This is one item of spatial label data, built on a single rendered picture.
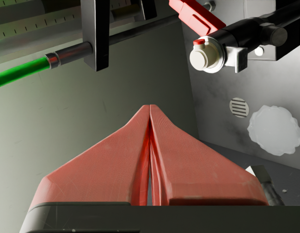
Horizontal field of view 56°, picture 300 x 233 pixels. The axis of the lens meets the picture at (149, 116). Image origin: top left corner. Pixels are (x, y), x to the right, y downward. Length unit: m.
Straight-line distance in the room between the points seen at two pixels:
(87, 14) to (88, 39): 0.03
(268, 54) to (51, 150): 0.34
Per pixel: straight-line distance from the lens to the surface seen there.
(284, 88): 0.54
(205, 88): 0.63
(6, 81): 0.33
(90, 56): 0.38
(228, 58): 0.21
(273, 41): 0.24
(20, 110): 0.44
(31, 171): 0.47
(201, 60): 0.21
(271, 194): 0.22
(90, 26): 0.36
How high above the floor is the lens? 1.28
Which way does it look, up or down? 34 degrees down
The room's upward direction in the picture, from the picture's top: 121 degrees counter-clockwise
